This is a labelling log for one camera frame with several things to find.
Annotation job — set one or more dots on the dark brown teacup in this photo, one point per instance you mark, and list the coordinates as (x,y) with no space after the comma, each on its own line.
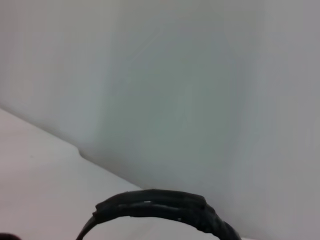
(7,237)

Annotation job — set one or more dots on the black round teapot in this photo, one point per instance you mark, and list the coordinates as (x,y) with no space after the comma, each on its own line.
(155,206)

